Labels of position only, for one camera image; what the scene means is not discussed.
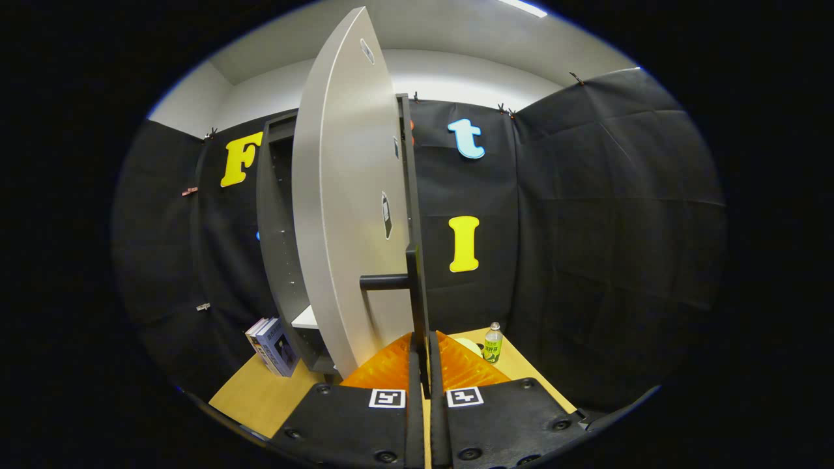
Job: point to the black backdrop cloth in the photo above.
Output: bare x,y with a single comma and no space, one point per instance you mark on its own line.
586,260

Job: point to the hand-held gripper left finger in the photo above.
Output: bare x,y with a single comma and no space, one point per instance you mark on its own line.
415,423

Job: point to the yellow plush toy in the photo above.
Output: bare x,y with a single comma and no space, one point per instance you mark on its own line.
469,345

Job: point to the beige shoe cabinet door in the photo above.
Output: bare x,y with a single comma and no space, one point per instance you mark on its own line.
339,195

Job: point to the white book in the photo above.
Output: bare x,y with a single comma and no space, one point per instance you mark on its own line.
255,333

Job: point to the grey shoe cabinet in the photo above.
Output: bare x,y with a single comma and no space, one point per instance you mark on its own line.
280,228

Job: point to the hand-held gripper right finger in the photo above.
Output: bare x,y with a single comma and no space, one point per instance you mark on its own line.
440,423

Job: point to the long ceiling light strip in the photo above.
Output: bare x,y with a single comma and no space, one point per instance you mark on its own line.
524,8

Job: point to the green label drink bottle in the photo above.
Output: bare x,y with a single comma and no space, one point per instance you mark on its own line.
493,345

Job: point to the red clip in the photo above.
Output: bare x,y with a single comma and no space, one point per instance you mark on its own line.
189,191

